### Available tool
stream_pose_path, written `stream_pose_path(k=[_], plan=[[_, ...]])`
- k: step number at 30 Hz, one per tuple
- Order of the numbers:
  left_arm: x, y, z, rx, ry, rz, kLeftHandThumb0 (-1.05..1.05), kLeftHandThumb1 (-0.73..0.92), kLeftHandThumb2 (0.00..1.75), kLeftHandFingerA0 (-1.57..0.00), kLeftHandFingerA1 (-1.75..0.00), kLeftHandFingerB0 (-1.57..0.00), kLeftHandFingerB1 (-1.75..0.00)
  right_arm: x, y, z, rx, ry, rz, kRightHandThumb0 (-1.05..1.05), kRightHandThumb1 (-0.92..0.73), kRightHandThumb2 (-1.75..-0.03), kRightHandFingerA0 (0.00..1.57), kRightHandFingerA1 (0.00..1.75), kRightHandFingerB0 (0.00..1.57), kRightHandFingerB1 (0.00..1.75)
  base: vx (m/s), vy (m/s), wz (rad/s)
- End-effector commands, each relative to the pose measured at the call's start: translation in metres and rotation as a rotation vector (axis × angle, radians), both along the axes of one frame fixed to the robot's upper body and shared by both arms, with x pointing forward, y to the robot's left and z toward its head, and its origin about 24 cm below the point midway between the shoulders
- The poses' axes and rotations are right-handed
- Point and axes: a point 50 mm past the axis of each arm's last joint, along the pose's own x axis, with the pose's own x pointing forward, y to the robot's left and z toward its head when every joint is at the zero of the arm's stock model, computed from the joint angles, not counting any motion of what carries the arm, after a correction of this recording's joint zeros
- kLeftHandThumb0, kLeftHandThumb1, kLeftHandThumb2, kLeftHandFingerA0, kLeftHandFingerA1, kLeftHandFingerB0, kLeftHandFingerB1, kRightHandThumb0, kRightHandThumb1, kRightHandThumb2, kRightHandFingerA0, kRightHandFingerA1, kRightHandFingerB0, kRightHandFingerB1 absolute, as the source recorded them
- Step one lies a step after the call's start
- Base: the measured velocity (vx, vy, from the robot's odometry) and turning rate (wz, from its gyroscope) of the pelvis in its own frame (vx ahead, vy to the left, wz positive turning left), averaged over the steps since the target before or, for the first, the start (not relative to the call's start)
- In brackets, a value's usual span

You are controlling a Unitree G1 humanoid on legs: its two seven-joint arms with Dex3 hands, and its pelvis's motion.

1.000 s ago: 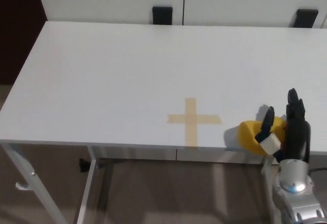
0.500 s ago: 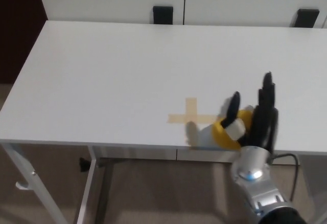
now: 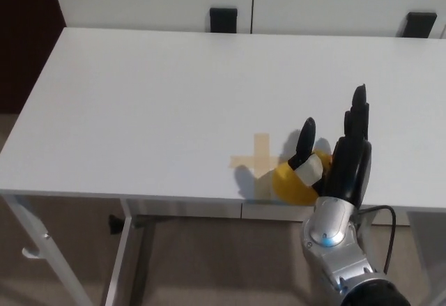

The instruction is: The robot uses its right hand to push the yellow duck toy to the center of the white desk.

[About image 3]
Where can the wide grey desk leg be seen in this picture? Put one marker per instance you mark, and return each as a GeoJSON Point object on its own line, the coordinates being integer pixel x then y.
{"type": "Point", "coordinates": [426, 243]}

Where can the dark maroon door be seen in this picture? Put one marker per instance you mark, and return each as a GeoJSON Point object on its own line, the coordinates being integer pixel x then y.
{"type": "Point", "coordinates": [24, 37]}

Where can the white desk leg with hook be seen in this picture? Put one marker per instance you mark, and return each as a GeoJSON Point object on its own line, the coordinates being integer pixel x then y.
{"type": "Point", "coordinates": [36, 243]}

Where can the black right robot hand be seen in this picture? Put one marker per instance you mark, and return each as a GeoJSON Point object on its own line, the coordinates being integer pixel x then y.
{"type": "Point", "coordinates": [350, 166]}

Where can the black panel bracket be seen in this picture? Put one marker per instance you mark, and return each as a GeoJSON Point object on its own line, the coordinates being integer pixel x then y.
{"type": "Point", "coordinates": [223, 20]}
{"type": "Point", "coordinates": [421, 25]}

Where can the white plastic hook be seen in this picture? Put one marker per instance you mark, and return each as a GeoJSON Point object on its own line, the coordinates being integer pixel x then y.
{"type": "Point", "coordinates": [30, 253]}

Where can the black panel foot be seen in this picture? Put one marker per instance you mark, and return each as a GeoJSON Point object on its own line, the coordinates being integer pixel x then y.
{"type": "Point", "coordinates": [115, 224]}

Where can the short beige tape strip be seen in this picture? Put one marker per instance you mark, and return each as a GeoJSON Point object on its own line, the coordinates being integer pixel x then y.
{"type": "Point", "coordinates": [244, 161]}

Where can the yellow rubber duck toy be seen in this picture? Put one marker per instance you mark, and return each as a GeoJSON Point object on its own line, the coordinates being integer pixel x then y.
{"type": "Point", "coordinates": [289, 187]}

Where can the white metal desk leg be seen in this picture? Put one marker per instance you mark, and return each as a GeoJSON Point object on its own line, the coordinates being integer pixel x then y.
{"type": "Point", "coordinates": [118, 250]}
{"type": "Point", "coordinates": [375, 250]}

